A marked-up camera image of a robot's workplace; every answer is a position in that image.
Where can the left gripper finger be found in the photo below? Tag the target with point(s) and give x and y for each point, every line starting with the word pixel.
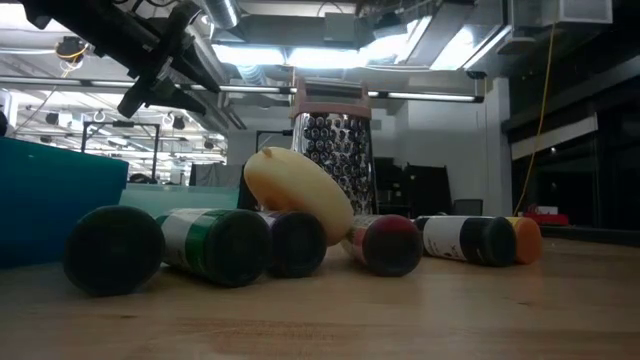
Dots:
pixel 175 100
pixel 192 72

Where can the pink frosted toy donut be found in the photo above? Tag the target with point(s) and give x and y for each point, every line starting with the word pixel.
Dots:
pixel 295 190

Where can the green paint bottle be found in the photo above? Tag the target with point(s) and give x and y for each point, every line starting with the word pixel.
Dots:
pixel 112 250
pixel 215 245

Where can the pink metal box grater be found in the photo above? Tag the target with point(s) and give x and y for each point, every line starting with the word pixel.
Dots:
pixel 335 135

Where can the large dark blue bin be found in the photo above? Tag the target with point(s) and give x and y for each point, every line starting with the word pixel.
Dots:
pixel 50 200

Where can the red paint bottle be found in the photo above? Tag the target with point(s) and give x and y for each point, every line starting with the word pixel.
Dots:
pixel 390 245

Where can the black paint bottle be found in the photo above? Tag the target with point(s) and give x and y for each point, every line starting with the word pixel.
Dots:
pixel 465 240

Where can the orange yellow paint bottle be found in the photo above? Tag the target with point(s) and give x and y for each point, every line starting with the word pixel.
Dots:
pixel 529 240

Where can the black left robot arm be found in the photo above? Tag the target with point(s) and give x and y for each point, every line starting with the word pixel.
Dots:
pixel 85 25

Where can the person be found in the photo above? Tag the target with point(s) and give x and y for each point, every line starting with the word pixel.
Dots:
pixel 140 179

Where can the teal translucent plastic bin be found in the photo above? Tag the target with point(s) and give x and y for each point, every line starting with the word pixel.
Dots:
pixel 165 197

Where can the long ceiling light bar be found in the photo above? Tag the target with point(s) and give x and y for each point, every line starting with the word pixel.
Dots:
pixel 430 96

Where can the black background panel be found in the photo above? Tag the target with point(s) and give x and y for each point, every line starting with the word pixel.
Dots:
pixel 427 190

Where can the white ceiling air unit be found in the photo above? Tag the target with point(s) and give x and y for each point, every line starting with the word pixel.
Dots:
pixel 560 10

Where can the red background box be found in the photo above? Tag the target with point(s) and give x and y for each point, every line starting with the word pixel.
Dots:
pixel 547 220

